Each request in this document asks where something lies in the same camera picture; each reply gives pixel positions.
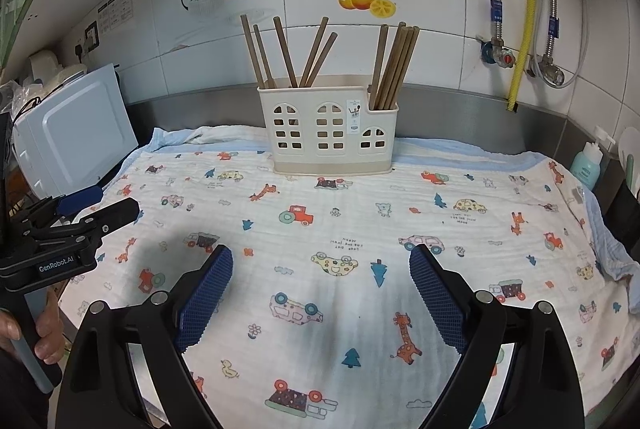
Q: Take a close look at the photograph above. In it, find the red-handled valve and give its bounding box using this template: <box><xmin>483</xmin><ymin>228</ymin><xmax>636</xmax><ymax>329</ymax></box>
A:
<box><xmin>479</xmin><ymin>36</ymin><xmax>516</xmax><ymax>70</ymax></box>

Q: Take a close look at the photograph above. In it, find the cream plastic utensil holder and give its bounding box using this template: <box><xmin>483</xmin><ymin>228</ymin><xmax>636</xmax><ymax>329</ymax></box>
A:
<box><xmin>257</xmin><ymin>74</ymin><xmax>400</xmax><ymax>176</ymax></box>

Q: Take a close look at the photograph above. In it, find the steel angle valve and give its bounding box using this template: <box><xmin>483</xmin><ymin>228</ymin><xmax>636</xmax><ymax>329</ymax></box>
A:
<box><xmin>530</xmin><ymin>53</ymin><xmax>566</xmax><ymax>88</ymax></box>

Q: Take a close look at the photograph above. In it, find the person's left hand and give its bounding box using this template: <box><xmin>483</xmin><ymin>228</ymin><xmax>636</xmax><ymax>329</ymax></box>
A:
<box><xmin>0</xmin><ymin>290</ymin><xmax>64</xmax><ymax>361</ymax></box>

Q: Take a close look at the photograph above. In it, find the black utensil pot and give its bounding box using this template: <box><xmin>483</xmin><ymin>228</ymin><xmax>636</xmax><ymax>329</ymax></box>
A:
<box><xmin>602</xmin><ymin>181</ymin><xmax>640</xmax><ymax>255</ymax></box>

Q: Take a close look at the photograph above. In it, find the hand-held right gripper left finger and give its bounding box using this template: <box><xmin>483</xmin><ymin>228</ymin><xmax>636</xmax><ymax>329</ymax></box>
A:
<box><xmin>55</xmin><ymin>245</ymin><xmax>235</xmax><ymax>429</ymax></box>

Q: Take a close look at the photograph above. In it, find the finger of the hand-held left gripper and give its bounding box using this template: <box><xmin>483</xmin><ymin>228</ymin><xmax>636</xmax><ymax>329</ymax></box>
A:
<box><xmin>15</xmin><ymin>185</ymin><xmax>105</xmax><ymax>231</ymax></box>
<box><xmin>22</xmin><ymin>197</ymin><xmax>141</xmax><ymax>256</ymax></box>

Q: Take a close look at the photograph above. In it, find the printed cartoon cloth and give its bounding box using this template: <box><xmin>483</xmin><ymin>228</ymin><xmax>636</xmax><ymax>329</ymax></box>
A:
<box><xmin>57</xmin><ymin>125</ymin><xmax>640</xmax><ymax>429</ymax></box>

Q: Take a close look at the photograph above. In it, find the teal pump bottle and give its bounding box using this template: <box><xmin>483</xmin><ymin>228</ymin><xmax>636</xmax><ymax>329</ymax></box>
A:
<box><xmin>569</xmin><ymin>126</ymin><xmax>616</xmax><ymax>190</ymax></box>

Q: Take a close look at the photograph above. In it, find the bunch of wooden chopsticks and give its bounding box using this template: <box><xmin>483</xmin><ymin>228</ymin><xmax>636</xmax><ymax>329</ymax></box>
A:
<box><xmin>240</xmin><ymin>15</ymin><xmax>421</xmax><ymax>112</ymax></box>

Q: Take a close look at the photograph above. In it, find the white kitchen appliance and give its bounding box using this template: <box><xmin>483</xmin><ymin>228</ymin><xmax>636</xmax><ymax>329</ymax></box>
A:
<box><xmin>27</xmin><ymin>50</ymin><xmax>66</xmax><ymax>82</ymax></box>

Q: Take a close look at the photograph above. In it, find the yellow gas hose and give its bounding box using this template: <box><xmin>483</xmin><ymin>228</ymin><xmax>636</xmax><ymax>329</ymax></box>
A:
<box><xmin>507</xmin><ymin>0</ymin><xmax>544</xmax><ymax>113</ymax></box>

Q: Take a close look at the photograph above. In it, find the white microwave oven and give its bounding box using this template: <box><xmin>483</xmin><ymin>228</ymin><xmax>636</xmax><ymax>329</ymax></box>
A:
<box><xmin>12</xmin><ymin>62</ymin><xmax>140</xmax><ymax>200</ymax></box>

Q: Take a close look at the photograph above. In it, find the wall label sticker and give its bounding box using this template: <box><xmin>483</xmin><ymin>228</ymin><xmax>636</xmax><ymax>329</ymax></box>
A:
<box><xmin>97</xmin><ymin>0</ymin><xmax>136</xmax><ymax>36</ymax></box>

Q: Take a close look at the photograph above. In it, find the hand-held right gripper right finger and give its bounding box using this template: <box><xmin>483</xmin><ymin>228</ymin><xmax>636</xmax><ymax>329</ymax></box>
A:
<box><xmin>409</xmin><ymin>245</ymin><xmax>584</xmax><ymax>429</ymax></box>

